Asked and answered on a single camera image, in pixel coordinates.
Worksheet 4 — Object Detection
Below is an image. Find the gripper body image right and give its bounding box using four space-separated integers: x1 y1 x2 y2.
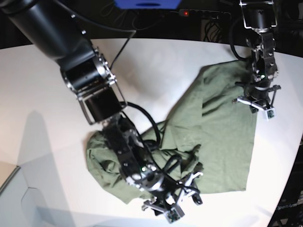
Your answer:
235 82 281 107

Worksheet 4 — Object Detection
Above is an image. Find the black cable image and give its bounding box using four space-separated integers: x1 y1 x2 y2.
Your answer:
228 16 248 61
119 101 183 171

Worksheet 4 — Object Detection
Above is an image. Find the green t-shirt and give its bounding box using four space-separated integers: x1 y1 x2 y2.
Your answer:
85 60 258 205

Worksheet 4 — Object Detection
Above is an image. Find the blue box at top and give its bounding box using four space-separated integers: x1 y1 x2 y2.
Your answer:
114 0 181 9

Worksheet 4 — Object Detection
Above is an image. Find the black cable image left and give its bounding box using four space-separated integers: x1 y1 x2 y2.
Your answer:
119 101 183 171

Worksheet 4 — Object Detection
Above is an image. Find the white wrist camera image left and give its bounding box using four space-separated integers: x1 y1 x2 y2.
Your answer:
164 174 195 224

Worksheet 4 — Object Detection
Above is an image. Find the grey panel at corner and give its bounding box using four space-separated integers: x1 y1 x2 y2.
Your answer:
0 166 45 227

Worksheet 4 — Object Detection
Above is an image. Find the black cable image right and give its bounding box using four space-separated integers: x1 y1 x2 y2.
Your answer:
228 16 248 61

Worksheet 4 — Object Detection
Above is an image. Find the black power strip red light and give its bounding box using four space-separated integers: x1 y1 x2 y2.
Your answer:
178 9 231 20

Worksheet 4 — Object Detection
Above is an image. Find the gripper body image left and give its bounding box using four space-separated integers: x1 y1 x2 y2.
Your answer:
141 171 204 217

